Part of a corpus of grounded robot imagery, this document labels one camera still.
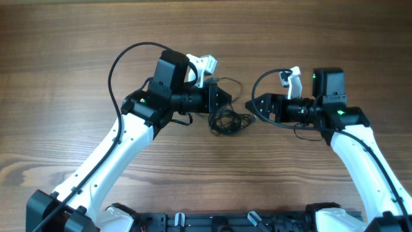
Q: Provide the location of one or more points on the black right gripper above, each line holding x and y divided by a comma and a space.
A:
270, 99

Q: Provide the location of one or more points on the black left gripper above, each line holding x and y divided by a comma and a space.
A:
210, 106

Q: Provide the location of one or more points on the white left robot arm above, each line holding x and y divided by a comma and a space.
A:
177, 86

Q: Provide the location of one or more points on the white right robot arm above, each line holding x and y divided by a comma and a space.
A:
348, 132

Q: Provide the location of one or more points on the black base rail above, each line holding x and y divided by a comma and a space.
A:
280, 221

